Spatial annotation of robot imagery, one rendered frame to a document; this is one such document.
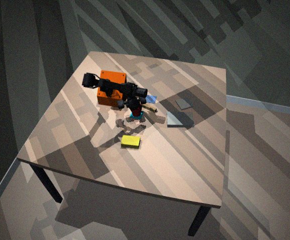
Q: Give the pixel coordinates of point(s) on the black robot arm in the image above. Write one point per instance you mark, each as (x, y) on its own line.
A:
(128, 88)

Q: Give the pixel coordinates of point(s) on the yellow rectangular block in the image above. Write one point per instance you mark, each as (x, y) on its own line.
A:
(130, 141)

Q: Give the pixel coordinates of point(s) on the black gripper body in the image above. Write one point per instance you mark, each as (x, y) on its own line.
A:
(121, 103)

